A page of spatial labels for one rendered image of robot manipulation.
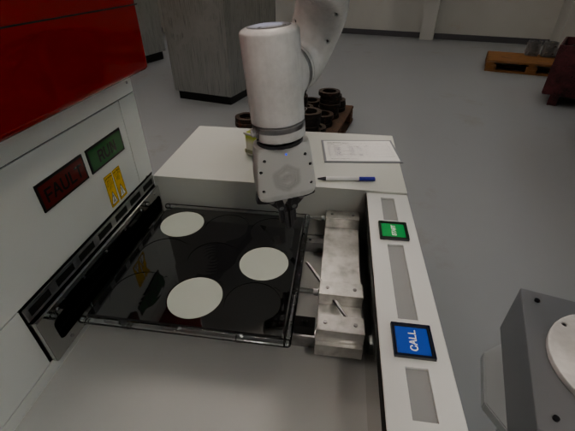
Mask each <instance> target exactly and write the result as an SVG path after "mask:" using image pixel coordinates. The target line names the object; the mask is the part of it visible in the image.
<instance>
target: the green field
mask: <svg viewBox="0 0 575 431"><path fill-rule="evenodd" d="M122 149H123V144H122V139H121V135H120V133H119V130H118V131H117V132H115V133H113V134H112V135H111V136H109V137H108V138H107V139H106V140H104V141H103V142H101V143H100V144H99V145H97V146H95V147H94V148H93V149H91V150H90V151H88V152H87V153H88V156H89V158H90V161H91V164H92V168H93V171H94V172H95V171H96V170H97V169H98V168H100V167H101V166H102V165H104V164H105V163H106V162H107V161H109V160H110V159H111V158H112V157H113V156H114V155H115V154H117V153H118V152H119V151H121V150H122Z"/></svg>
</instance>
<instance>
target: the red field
mask: <svg viewBox="0 0 575 431"><path fill-rule="evenodd" d="M86 178H87V174H86V170H85V167H84V165H83V162H82V160H81V157H80V158H79V159H77V160H76V161H75V162H73V163H71V164H70V165H69V166H67V167H66V168H65V169H64V170H62V171H61V172H59V173H58V174H56V175H55V176H53V177H52V178H50V179H49V180H47V181H46V182H45V183H44V184H43V185H41V186H39V187H38V191H39V194H40V196H41V198H42V200H43V202H44V205H45V207H46V209H49V208H50V207H51V206H52V205H53V204H55V203H56V202H57V201H59V200H60V199H61V198H63V197H64V196H65V195H66V194H67V193H69V192H70V191H71V190H73V189H74V188H75V187H76V186H77V185H79V183H81V182H82V181H83V180H85V179H86Z"/></svg>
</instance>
